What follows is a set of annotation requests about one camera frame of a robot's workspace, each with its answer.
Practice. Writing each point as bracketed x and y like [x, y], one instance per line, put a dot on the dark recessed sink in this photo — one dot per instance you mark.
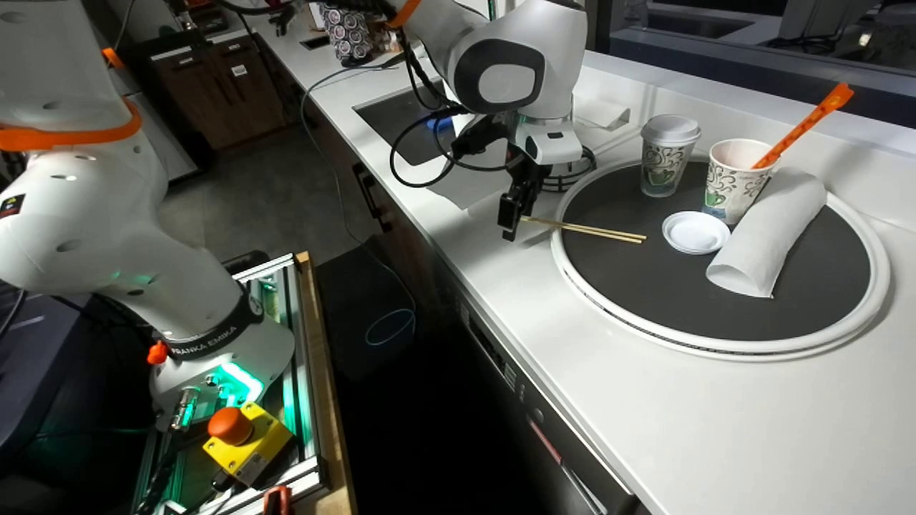
[388, 116]

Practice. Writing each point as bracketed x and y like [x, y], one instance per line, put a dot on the small dotted cup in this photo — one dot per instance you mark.
[351, 33]

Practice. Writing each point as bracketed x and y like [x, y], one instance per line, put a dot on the brown wooden cabinet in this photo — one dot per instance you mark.
[216, 91]

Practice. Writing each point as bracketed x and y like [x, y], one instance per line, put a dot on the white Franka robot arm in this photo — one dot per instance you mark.
[88, 218]

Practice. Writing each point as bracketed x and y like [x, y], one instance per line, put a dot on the orange flat stick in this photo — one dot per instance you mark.
[802, 123]

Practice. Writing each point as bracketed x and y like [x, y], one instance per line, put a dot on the yellow emergency stop box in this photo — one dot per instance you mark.
[248, 447]

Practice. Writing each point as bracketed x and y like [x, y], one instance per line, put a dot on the clear acrylic napkin holder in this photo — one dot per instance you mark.
[643, 103]

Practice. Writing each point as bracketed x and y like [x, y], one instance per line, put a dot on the thin wooden stick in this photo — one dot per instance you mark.
[597, 231]

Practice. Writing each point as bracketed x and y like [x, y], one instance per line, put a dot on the open patterned paper cup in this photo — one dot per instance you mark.
[733, 186]

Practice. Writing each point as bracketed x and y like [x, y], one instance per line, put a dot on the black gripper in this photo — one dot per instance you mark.
[530, 172]

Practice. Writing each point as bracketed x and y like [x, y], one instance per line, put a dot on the patterned paper cup with lid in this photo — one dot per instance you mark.
[666, 162]

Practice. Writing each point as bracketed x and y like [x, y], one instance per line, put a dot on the wooden frame board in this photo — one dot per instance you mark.
[331, 411]

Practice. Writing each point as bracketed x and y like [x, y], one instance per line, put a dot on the round black white-rimmed tray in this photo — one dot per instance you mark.
[669, 297]

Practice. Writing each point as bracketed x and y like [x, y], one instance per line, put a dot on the rolled white towel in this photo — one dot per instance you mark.
[769, 234]

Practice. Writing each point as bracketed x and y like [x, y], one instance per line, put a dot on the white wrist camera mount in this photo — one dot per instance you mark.
[553, 144]

